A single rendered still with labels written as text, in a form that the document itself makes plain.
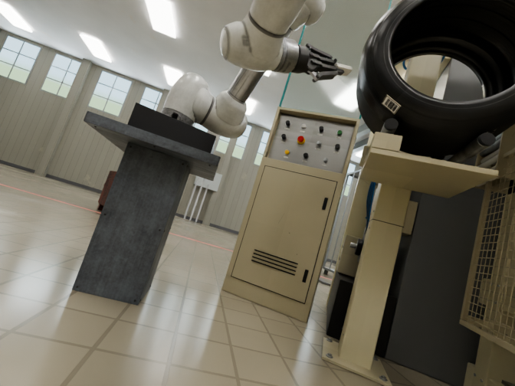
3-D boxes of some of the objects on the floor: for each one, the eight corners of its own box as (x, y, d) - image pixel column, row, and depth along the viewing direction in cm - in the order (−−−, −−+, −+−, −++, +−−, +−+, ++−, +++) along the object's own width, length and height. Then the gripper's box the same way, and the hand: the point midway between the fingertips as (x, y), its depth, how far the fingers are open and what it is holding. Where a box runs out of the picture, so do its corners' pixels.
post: (336, 348, 126) (444, -85, 159) (365, 361, 122) (470, -87, 155) (337, 359, 114) (453, -113, 146) (370, 373, 110) (482, -117, 142)
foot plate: (323, 338, 135) (323, 334, 135) (379, 361, 127) (380, 357, 127) (321, 358, 109) (323, 353, 110) (391, 389, 101) (393, 383, 102)
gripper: (279, 49, 82) (336, 63, 94) (289, 85, 79) (346, 95, 91) (293, 28, 76) (351, 47, 88) (304, 67, 73) (364, 80, 85)
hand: (341, 70), depth 88 cm, fingers closed
